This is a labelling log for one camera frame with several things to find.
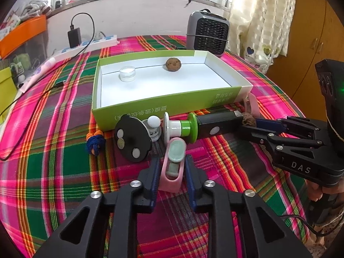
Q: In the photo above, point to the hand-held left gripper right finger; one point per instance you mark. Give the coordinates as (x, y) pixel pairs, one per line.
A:
(189, 178)

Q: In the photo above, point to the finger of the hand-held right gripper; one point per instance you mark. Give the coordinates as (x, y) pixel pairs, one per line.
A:
(255, 136)
(268, 124)

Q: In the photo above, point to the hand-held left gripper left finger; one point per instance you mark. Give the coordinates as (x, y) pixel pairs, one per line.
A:
(154, 178)

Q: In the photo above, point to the brown walnut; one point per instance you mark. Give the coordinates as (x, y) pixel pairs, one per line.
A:
(248, 119)
(173, 64)

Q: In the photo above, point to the pink holder with green pad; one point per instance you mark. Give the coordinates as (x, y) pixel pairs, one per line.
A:
(176, 150)

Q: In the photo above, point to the black flashlight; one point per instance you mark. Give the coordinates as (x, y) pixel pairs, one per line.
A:
(215, 123)

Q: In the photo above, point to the white ball-head figurine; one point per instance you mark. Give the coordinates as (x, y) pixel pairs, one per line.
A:
(153, 122)

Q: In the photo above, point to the green white cardboard box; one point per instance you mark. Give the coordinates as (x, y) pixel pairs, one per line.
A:
(174, 86)

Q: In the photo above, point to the person's right hand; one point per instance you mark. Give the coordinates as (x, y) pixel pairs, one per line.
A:
(315, 192)

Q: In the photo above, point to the black round disc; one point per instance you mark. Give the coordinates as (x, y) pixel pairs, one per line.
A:
(133, 139)

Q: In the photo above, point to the green white plastic spool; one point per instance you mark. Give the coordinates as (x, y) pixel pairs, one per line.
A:
(180, 130)

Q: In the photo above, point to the wooden cabinet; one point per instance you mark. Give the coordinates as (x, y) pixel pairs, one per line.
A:
(309, 45)

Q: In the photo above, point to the pink green plaid tablecloth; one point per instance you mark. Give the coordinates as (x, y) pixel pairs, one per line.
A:
(53, 193)

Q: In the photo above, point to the cream patterned curtain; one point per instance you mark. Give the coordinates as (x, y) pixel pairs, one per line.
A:
(263, 18)

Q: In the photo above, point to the grey desk heater fan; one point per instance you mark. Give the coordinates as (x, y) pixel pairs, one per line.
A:
(208, 32)

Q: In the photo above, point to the white blue power strip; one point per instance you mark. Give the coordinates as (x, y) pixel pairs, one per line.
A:
(88, 44)

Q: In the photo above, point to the black charger plug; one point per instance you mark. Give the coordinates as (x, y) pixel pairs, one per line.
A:
(74, 36)

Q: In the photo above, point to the yellow-green cardboard box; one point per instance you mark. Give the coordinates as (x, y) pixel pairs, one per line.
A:
(5, 83)

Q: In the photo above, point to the green container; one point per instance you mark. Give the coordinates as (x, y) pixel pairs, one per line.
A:
(21, 58)

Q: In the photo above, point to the clear bin with orange lid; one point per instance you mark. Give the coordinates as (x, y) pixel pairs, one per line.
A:
(21, 32)

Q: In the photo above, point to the white plastic bag pile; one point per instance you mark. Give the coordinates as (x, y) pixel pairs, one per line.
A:
(35, 5)

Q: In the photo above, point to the colourful printed packets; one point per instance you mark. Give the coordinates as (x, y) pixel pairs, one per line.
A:
(9, 24)

